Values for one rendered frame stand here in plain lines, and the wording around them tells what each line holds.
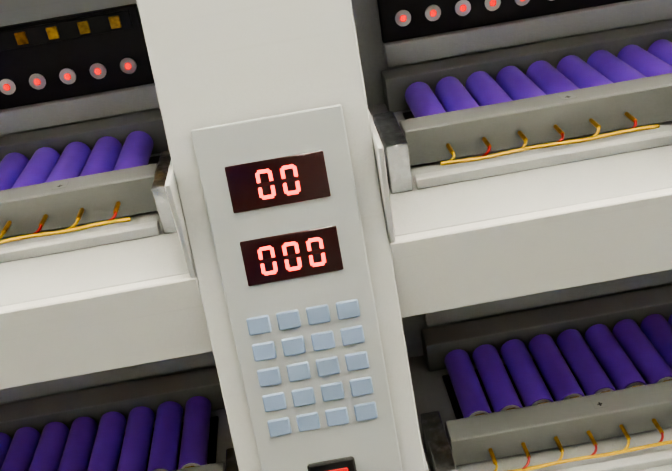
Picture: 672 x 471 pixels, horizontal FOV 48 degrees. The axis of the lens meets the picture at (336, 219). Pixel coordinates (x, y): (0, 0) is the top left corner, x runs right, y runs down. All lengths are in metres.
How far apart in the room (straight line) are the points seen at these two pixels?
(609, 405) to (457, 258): 0.17
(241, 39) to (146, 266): 0.12
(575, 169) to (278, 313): 0.17
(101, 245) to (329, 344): 0.14
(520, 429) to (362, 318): 0.16
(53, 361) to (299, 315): 0.13
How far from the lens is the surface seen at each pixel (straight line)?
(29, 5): 0.58
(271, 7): 0.35
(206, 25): 0.36
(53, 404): 0.60
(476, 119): 0.43
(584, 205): 0.39
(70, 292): 0.39
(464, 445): 0.49
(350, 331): 0.37
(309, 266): 0.36
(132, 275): 0.39
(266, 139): 0.35
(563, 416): 0.50
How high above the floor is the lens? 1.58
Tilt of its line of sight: 12 degrees down
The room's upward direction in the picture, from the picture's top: 10 degrees counter-clockwise
